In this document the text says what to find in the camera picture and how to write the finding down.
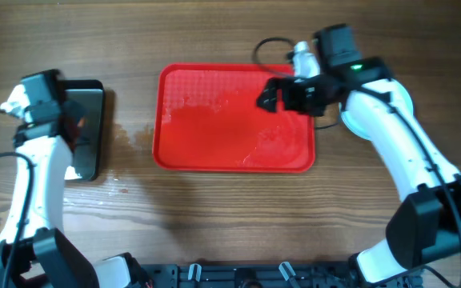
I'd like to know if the orange green scrubbing sponge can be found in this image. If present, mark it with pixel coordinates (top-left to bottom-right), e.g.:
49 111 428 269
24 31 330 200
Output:
76 116 86 129

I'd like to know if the white plate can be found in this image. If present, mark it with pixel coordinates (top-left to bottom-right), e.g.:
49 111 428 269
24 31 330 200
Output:
339 79 415 141

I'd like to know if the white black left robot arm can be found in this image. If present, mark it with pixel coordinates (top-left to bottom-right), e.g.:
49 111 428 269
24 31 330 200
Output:
0 100 154 287

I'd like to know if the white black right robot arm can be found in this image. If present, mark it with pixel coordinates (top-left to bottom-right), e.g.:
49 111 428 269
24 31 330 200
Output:
256 58 461 286

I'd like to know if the black rectangular water tray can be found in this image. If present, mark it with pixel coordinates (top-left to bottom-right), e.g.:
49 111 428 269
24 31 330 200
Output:
65 80 106 181

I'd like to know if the red plastic serving tray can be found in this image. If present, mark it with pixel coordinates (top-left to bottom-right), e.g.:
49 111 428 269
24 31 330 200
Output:
152 62 315 173

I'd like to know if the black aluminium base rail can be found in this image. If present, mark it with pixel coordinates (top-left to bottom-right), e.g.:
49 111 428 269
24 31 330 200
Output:
142 260 422 288

